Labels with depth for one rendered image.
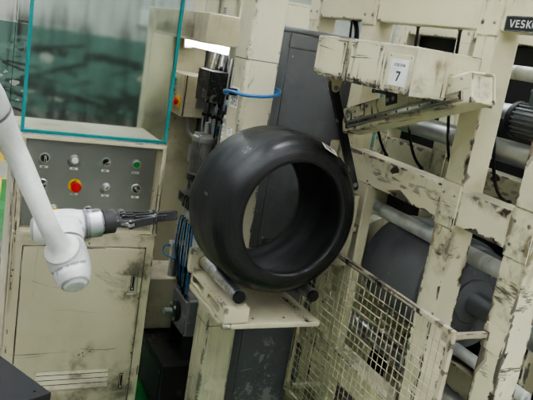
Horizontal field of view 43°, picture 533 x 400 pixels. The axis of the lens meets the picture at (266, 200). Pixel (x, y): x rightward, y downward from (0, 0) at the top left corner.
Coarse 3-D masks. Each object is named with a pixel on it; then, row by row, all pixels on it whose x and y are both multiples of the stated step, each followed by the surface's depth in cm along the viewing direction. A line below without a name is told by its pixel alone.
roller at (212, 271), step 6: (204, 258) 252; (204, 264) 249; (210, 264) 246; (210, 270) 243; (216, 270) 241; (216, 276) 238; (222, 276) 236; (222, 282) 233; (228, 282) 231; (222, 288) 233; (228, 288) 228; (234, 288) 226; (228, 294) 227; (234, 294) 223; (240, 294) 224; (234, 300) 224; (240, 300) 225
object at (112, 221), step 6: (102, 210) 210; (108, 210) 210; (108, 216) 208; (114, 216) 209; (120, 216) 214; (108, 222) 208; (114, 222) 209; (120, 222) 209; (108, 228) 209; (114, 228) 209
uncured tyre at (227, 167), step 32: (256, 128) 233; (224, 160) 220; (256, 160) 215; (288, 160) 218; (320, 160) 225; (192, 192) 230; (224, 192) 214; (320, 192) 257; (352, 192) 236; (192, 224) 231; (224, 224) 215; (288, 224) 260; (320, 224) 256; (224, 256) 219; (256, 256) 253; (288, 256) 256; (320, 256) 236; (256, 288) 229; (288, 288) 233
